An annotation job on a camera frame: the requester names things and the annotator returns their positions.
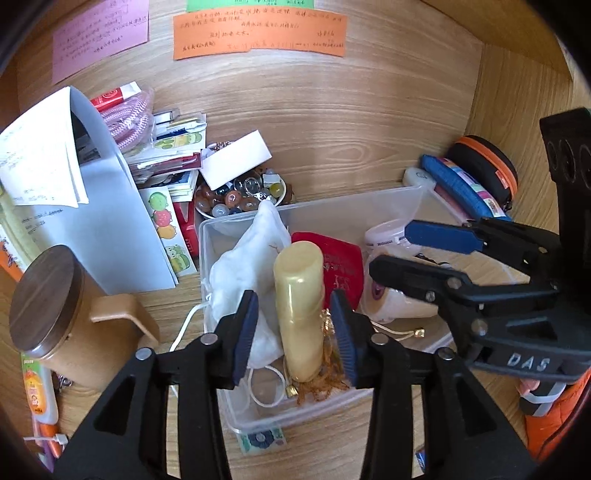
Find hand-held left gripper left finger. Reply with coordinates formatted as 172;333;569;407
54;290;260;480

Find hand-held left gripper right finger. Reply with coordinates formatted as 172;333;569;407
329;290;539;480

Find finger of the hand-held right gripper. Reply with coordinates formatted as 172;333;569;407
368;255;560;357
404;217;561;282

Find cream yellow cylinder bottle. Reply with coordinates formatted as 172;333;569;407
273;242;327;384

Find white cloth pouch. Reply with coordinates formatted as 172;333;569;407
168;200;293;408

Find red cloth pouch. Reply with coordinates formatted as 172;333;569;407
291;231;365;310

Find clear plastic bin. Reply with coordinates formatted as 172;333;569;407
198;185;455;435

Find person's right forearm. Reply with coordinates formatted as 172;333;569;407
519;369;591;462

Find wooden desktop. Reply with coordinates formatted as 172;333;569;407
0;175;555;480

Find person's right hand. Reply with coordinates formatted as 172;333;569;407
517;377;561;398

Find pink wallet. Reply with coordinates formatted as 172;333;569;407
431;182;476;227

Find blue pencil case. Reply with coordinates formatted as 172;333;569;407
419;154;513;222

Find black orange round case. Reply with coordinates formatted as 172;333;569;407
445;135;519;213

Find green patterned card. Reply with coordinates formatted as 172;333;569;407
238;427;288;455

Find red box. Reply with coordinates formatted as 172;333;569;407
173;200;201;259

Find glass bowl of beads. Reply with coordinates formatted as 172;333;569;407
194;173;289;220

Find fruit face sticker sheet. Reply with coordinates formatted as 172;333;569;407
137;185;197;278

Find white paper folder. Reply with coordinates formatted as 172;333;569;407
0;85;178;296

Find brown mug with wooden lid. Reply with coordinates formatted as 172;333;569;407
8;244;160;393

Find white cardboard box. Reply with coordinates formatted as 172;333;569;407
199;130;273;191

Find pile of printed cards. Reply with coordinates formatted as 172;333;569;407
129;108;208;204

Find orange green tube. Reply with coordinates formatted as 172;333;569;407
21;353;61;425

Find orange paper note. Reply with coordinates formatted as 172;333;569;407
173;9;347;62

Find white handwritten sheet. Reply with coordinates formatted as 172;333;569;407
0;88;89;208

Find red white packet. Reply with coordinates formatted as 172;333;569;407
89;82;141;112

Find green paper note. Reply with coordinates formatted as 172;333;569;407
186;0;317;14

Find pink paper note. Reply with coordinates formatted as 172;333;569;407
52;0;151;86

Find pink coiled rope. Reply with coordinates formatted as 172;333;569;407
99;88;155;151

